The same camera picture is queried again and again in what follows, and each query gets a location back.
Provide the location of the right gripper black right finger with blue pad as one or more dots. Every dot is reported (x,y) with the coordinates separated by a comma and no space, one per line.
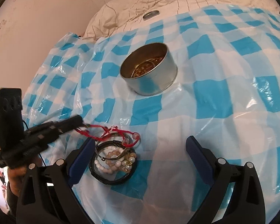
(246,204)

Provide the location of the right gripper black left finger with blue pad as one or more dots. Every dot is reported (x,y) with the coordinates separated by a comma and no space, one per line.
(46,193)

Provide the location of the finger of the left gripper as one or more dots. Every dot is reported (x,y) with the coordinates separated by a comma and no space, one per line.
(49,132)

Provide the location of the black round jewelry tray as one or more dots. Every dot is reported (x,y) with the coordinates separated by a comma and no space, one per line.
(112,163)

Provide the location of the person's left hand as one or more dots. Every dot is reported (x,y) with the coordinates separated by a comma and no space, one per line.
(16,176)

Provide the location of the round silver metal tin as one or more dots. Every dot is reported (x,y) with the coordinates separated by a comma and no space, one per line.
(150,69)

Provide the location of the blue white checkered plastic sheet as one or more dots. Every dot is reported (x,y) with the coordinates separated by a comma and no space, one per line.
(226,94)

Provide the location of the white striped pillow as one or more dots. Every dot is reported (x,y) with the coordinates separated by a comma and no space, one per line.
(122,15)

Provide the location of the silver tin lid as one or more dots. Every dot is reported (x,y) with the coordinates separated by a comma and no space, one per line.
(150,14)

